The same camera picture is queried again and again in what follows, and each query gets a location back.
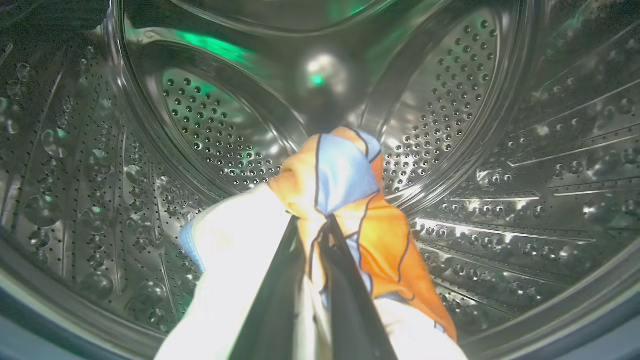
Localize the grey rubber door gasket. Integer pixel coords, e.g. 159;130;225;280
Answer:
0;235;640;360

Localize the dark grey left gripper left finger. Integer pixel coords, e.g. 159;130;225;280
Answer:
229;215;307;360

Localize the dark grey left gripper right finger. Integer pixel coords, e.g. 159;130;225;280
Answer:
319;216;399;360

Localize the orange blue white garment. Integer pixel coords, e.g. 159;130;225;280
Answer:
154;126;468;360

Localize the perforated steel washing machine drum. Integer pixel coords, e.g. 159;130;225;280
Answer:
0;0;640;351

